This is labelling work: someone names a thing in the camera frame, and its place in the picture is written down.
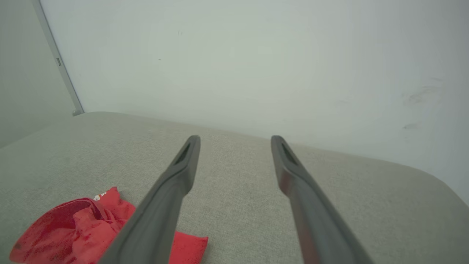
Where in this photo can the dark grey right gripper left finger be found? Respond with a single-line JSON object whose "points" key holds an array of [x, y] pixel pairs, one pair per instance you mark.
{"points": [[157, 212]]}

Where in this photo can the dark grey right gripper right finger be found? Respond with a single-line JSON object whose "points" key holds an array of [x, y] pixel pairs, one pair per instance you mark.
{"points": [[315, 220]]}

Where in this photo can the red and white garment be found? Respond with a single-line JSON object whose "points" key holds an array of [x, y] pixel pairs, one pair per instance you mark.
{"points": [[55, 231]]}

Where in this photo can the grey fabric sofa cushion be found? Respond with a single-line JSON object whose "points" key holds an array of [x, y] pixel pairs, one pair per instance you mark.
{"points": [[234, 205]]}

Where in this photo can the grey wall corner post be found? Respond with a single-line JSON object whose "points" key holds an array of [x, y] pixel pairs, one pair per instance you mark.
{"points": [[58, 55]]}

